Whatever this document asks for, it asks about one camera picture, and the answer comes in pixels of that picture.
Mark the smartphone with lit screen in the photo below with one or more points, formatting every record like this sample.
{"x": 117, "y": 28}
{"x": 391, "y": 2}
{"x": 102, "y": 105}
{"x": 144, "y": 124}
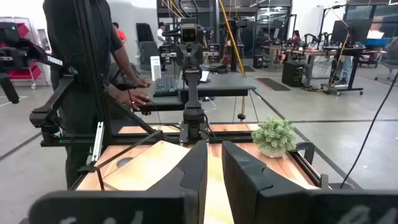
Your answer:
{"x": 204, "y": 76}

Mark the black floor mat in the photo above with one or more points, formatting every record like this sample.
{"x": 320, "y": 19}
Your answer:
{"x": 272, "y": 84}

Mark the black two-tier desk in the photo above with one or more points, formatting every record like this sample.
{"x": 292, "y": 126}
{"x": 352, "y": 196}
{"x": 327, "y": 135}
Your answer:
{"x": 224, "y": 85}

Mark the black computer tower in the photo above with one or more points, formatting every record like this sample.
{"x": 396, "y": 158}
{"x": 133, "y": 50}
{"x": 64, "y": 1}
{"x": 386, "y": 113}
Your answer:
{"x": 292, "y": 74}

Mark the black rack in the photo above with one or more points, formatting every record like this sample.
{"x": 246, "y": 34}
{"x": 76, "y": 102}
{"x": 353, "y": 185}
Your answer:
{"x": 144, "y": 31}

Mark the grey office chair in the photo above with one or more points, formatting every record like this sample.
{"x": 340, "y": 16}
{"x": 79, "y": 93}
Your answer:
{"x": 391, "y": 53}

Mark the dark computer keyboard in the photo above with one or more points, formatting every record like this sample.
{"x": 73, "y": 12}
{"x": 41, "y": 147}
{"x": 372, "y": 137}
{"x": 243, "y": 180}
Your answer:
{"x": 164, "y": 87}

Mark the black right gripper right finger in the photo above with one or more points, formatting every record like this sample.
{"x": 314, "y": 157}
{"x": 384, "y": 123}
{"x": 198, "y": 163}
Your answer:
{"x": 264, "y": 202}

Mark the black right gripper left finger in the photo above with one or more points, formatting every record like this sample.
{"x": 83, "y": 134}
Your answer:
{"x": 174, "y": 205}

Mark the artificial green potted plant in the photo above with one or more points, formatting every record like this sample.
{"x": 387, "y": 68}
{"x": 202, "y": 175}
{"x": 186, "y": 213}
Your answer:
{"x": 273, "y": 137}

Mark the white card stand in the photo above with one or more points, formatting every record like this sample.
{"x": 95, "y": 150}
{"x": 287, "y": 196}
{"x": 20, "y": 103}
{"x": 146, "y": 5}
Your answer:
{"x": 155, "y": 68}

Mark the small black box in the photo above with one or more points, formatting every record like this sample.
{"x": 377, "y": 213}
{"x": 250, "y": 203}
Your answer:
{"x": 258, "y": 62}

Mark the black computer monitor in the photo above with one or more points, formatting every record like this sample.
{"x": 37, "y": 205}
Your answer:
{"x": 351, "y": 31}

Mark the black standing desk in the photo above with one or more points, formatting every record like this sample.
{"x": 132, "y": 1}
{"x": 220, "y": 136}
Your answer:
{"x": 342, "y": 49}

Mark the white cart with red bins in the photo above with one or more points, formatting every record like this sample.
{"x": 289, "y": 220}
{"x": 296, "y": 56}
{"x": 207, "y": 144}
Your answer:
{"x": 28, "y": 73}

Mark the person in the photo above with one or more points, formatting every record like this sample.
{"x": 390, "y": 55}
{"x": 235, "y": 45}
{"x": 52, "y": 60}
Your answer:
{"x": 296, "y": 39}
{"x": 77, "y": 46}
{"x": 161, "y": 34}
{"x": 345, "y": 70}
{"x": 119, "y": 34}

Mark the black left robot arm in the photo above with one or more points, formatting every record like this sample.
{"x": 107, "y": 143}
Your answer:
{"x": 192, "y": 93}

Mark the blue storage bin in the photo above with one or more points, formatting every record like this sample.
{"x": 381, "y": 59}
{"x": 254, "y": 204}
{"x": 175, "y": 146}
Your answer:
{"x": 374, "y": 42}

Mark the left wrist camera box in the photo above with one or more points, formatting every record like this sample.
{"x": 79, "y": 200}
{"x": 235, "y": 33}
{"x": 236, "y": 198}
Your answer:
{"x": 189, "y": 33}

